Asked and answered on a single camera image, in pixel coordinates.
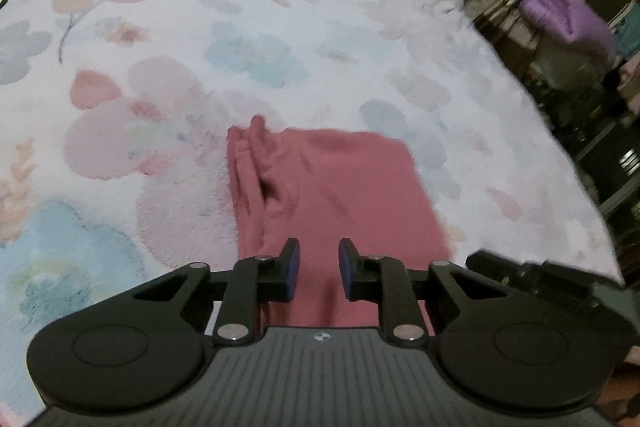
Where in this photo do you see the purple cloth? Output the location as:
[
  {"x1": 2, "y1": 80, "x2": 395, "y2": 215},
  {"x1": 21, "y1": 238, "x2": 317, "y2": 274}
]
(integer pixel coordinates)
[{"x1": 517, "y1": 0, "x2": 619, "y2": 68}]

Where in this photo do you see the pink small garment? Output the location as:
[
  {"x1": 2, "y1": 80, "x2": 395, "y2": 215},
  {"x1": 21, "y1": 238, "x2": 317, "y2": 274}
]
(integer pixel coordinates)
[{"x1": 226, "y1": 114, "x2": 454, "y2": 329}]

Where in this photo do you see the white floral blanket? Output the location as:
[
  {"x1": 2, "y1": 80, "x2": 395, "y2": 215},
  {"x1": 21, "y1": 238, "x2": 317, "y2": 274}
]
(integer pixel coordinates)
[{"x1": 0, "y1": 0, "x2": 626, "y2": 427}]

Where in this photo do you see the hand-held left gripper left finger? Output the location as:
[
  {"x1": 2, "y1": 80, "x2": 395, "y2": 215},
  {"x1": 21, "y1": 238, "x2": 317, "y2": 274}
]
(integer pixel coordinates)
[{"x1": 134, "y1": 237, "x2": 301, "y2": 346}]

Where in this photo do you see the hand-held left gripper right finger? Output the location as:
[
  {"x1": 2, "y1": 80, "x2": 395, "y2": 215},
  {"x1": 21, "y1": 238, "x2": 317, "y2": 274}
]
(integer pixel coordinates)
[{"x1": 338, "y1": 237, "x2": 507, "y2": 348}]

